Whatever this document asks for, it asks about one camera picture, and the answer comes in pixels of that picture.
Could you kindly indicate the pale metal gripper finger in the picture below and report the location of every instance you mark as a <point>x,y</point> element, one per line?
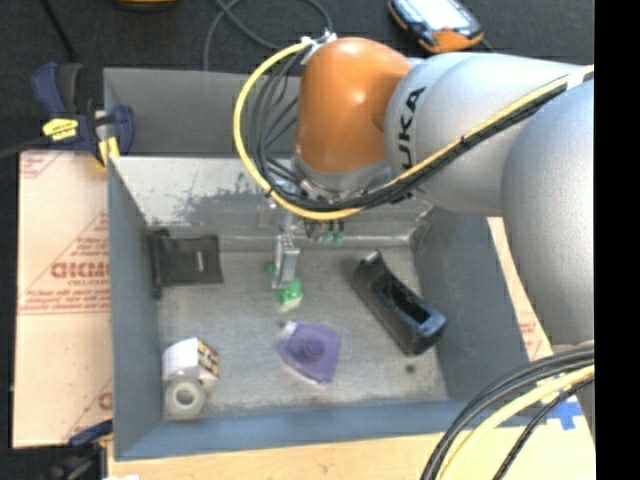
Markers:
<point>279,268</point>
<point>292,267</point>

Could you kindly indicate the small green object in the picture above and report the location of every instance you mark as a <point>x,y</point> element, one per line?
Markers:
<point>291,293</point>

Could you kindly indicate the grey metal bin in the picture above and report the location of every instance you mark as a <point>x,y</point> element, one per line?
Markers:
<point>250,348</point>

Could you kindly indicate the purple plastic object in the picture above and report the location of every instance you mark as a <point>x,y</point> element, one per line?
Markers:
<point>312,350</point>

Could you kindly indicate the black flat pouch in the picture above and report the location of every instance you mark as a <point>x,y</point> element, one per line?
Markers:
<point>187,263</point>

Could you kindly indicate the black plastic holder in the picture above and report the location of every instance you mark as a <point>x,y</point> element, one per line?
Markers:
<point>395,303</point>

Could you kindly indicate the white box with colourful print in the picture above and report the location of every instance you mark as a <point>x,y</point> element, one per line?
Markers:
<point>187,358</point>

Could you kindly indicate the clear tape roll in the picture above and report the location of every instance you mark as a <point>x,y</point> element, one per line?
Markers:
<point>185,398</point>

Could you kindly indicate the brown cardboard board red print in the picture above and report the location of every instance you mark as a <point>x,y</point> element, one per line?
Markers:
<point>60,348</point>

